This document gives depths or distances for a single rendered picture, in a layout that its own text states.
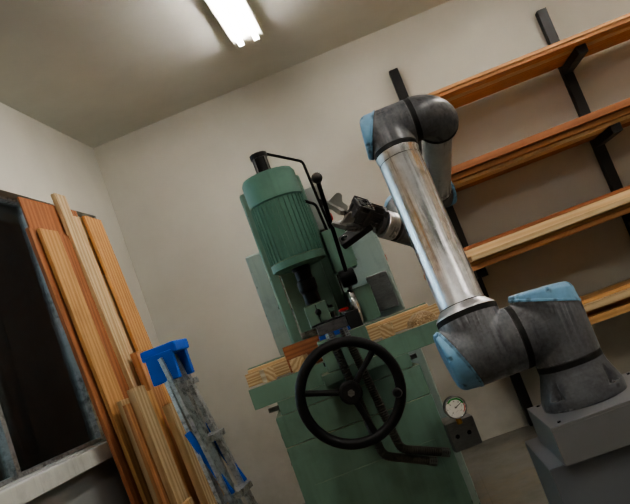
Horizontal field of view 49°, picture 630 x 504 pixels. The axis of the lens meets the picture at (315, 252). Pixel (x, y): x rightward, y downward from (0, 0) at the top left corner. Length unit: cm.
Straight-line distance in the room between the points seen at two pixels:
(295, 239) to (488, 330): 74
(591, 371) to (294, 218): 97
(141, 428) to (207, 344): 140
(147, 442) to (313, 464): 147
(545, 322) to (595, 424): 24
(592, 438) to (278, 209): 110
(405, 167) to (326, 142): 290
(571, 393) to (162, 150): 369
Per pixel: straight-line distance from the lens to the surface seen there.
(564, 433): 156
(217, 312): 462
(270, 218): 212
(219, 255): 463
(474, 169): 408
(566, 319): 163
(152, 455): 337
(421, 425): 204
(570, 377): 164
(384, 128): 177
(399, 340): 202
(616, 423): 158
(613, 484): 162
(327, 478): 204
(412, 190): 171
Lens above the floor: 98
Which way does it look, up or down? 6 degrees up
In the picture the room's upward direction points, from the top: 21 degrees counter-clockwise
